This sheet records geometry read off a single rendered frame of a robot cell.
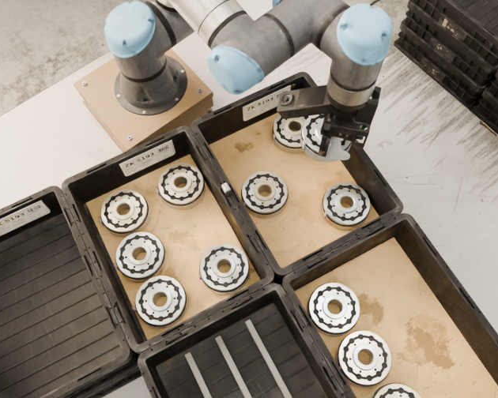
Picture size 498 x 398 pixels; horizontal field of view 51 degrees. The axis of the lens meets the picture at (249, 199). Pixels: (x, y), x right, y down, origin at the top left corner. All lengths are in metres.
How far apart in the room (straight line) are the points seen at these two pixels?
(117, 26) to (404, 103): 0.78
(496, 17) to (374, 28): 1.36
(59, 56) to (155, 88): 1.35
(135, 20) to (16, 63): 1.50
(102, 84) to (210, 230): 0.52
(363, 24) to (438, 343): 0.66
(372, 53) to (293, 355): 0.61
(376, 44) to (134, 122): 0.75
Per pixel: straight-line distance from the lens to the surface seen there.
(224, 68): 0.75
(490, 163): 1.49
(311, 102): 0.92
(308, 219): 1.16
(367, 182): 1.16
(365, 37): 0.75
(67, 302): 1.17
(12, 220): 1.20
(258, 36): 0.77
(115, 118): 1.36
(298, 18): 0.79
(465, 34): 1.96
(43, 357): 1.16
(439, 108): 1.53
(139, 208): 1.16
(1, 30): 2.83
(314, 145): 1.04
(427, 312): 1.15
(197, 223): 1.16
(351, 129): 0.92
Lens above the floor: 1.90
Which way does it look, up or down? 66 degrees down
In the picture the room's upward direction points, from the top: 2 degrees counter-clockwise
